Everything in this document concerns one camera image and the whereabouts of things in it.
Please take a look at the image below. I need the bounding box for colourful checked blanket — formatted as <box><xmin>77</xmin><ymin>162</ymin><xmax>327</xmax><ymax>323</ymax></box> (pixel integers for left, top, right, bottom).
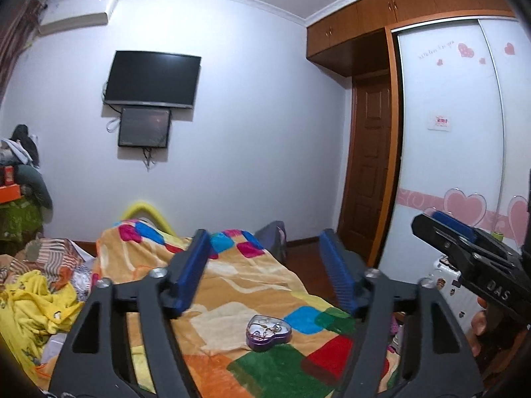
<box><xmin>41</xmin><ymin>220</ymin><xmax>403</xmax><ymax>398</ymax></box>

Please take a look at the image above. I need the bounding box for black wall television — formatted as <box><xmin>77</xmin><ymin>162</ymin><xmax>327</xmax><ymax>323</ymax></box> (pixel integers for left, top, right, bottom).
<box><xmin>104</xmin><ymin>50</ymin><xmax>202</xmax><ymax>109</ymax></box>

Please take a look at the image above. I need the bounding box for pink cloth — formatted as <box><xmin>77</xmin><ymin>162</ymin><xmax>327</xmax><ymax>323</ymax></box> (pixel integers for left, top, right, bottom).
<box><xmin>390</xmin><ymin>315</ymin><xmax>405</xmax><ymax>353</ymax></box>

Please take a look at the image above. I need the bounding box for white red wardrobe sticker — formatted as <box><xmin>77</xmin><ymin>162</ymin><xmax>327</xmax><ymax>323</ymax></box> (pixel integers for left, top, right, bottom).
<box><xmin>427</xmin><ymin>113</ymin><xmax>453</xmax><ymax>131</ymax></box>

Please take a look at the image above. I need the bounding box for brown striped curtain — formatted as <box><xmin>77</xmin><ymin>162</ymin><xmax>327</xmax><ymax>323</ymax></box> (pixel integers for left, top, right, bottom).
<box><xmin>0</xmin><ymin>0</ymin><xmax>42</xmax><ymax>96</ymax></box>

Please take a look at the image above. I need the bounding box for white floral bedsheet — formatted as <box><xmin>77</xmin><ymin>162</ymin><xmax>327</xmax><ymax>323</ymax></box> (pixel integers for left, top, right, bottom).
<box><xmin>72</xmin><ymin>257</ymin><xmax>98</xmax><ymax>299</ymax></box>

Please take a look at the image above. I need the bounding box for grey jacket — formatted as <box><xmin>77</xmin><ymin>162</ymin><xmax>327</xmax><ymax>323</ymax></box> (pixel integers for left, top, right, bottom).
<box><xmin>17</xmin><ymin>166</ymin><xmax>54</xmax><ymax>212</ymax></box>

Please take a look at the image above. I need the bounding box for grey suitcase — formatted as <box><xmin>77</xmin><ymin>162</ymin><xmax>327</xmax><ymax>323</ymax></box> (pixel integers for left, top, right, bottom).
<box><xmin>254</xmin><ymin>221</ymin><xmax>289</xmax><ymax>262</ymax></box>

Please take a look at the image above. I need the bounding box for yellow printed blanket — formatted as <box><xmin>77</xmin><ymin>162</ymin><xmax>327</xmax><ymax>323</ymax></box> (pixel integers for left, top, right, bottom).
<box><xmin>0</xmin><ymin>269</ymin><xmax>86</xmax><ymax>382</ymax></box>

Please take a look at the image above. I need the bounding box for orange grey striped cloth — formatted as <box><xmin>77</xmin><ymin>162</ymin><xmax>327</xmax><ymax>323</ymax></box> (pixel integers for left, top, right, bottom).
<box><xmin>0</xmin><ymin>236</ymin><xmax>90</xmax><ymax>291</ymax></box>

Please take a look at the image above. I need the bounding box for green patterned cloth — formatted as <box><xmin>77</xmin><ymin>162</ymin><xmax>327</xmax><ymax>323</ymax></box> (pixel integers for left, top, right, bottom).
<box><xmin>0</xmin><ymin>199</ymin><xmax>44</xmax><ymax>241</ymax></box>

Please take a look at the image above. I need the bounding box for small black wall monitor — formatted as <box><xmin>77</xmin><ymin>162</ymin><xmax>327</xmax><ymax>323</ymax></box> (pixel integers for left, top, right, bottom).
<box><xmin>118</xmin><ymin>107</ymin><xmax>172</xmax><ymax>149</ymax></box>

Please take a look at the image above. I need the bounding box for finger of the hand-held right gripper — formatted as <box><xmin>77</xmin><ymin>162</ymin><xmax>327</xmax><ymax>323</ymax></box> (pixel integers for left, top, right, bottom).
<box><xmin>412</xmin><ymin>213</ymin><xmax>515</xmax><ymax>274</ymax></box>
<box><xmin>431</xmin><ymin>211</ymin><xmax>478</xmax><ymax>241</ymax></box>

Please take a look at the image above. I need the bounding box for yellow curved tube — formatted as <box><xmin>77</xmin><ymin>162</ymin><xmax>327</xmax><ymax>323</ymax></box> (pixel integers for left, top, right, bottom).
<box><xmin>120</xmin><ymin>201</ymin><xmax>173</xmax><ymax>237</ymax></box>

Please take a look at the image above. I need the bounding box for wooden overhead cabinet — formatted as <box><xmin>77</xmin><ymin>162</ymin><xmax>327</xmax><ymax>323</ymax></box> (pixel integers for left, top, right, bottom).
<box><xmin>306</xmin><ymin>0</ymin><xmax>515</xmax><ymax>76</ymax></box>

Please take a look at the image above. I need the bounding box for brown wooden door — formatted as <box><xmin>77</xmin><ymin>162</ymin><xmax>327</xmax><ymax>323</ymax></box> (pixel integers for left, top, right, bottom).
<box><xmin>337</xmin><ymin>80</ymin><xmax>393</xmax><ymax>264</ymax></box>

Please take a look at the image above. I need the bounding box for white heart-print wardrobe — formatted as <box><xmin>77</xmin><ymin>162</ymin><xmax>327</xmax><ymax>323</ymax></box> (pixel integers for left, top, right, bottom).
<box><xmin>373</xmin><ymin>19</ymin><xmax>531</xmax><ymax>274</ymax></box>

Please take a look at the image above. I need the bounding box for person's right hand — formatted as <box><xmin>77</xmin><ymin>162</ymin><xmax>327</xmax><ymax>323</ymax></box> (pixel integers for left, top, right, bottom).
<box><xmin>471</xmin><ymin>296</ymin><xmax>488</xmax><ymax>355</ymax></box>

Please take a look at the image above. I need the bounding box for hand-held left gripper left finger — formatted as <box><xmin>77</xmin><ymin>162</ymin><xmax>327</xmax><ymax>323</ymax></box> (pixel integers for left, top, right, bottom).
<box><xmin>47</xmin><ymin>228</ymin><xmax>212</xmax><ymax>398</ymax></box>

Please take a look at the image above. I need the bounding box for black garment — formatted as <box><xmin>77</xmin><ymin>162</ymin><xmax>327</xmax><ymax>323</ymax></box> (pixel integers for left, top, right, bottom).
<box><xmin>10</xmin><ymin>124</ymin><xmax>40</xmax><ymax>166</ymax></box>

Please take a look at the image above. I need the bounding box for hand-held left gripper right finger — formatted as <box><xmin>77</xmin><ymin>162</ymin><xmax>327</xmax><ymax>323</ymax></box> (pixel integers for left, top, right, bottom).
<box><xmin>319</xmin><ymin>228</ymin><xmax>486</xmax><ymax>398</ymax></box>

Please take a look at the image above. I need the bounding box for purple heart-shaped tin box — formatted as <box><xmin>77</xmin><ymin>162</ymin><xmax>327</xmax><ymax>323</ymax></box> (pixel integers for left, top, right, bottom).
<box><xmin>246</xmin><ymin>315</ymin><xmax>293</xmax><ymax>353</ymax></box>

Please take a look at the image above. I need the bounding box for white air conditioner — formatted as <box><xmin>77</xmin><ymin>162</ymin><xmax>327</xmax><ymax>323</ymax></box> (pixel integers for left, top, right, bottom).
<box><xmin>38</xmin><ymin>0</ymin><xmax>119</xmax><ymax>36</ymax></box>

